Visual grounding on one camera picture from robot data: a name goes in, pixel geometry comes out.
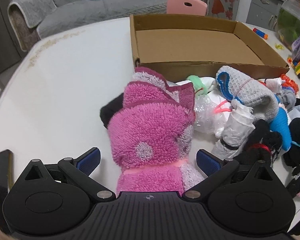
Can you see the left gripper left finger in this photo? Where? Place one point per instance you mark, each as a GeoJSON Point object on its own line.
{"type": "Point", "coordinates": [77, 172]}

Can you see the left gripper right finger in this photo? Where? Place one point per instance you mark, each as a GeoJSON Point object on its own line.
{"type": "Point", "coordinates": [218, 173]}

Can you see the white sock roll black band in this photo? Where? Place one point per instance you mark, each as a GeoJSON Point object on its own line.
{"type": "Point", "coordinates": [237, 128]}

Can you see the black grey striped sock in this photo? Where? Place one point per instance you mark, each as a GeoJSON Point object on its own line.
{"type": "Point", "coordinates": [262, 144]}

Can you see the pink fluffy sock bundle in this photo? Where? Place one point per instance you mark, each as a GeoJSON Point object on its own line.
{"type": "Point", "coordinates": [151, 135]}

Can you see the black sock blue band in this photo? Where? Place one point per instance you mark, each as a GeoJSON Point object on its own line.
{"type": "Point", "coordinates": [292, 156]}

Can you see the grey waffle blue-trim sock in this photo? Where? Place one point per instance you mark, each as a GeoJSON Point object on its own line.
{"type": "Point", "coordinates": [234, 84]}

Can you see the light blue sock bundle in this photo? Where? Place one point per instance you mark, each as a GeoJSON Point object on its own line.
{"type": "Point", "coordinates": [294, 112]}

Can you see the orange plastic bag bundle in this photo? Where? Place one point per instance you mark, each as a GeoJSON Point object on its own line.
{"type": "Point", "coordinates": [288, 83]}

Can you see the crumpled white plastic bag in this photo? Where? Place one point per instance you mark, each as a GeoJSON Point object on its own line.
{"type": "Point", "coordinates": [212, 112]}

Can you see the green white sock bundle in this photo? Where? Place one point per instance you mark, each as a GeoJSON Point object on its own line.
{"type": "Point", "coordinates": [202, 85]}

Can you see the grey sock purple flower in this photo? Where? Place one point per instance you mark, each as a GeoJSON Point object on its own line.
{"type": "Point", "coordinates": [287, 98]}

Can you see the brown cardboard tray box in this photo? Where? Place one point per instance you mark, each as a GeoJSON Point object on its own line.
{"type": "Point", "coordinates": [177, 46]}

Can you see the yellow plastic scrap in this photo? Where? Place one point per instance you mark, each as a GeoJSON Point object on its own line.
{"type": "Point", "coordinates": [279, 46]}

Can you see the red blue toy block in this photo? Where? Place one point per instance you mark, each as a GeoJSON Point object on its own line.
{"type": "Point", "coordinates": [260, 33]}

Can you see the grey sofa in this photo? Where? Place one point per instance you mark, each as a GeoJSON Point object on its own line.
{"type": "Point", "coordinates": [42, 18]}

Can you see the pink plastic chair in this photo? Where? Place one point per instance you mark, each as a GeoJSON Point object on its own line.
{"type": "Point", "coordinates": [186, 7]}

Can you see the grey cabinet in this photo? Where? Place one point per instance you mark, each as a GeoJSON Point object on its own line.
{"type": "Point", "coordinates": [264, 13]}

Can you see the glass fish tank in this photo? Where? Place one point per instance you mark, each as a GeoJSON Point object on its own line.
{"type": "Point", "coordinates": [288, 22]}

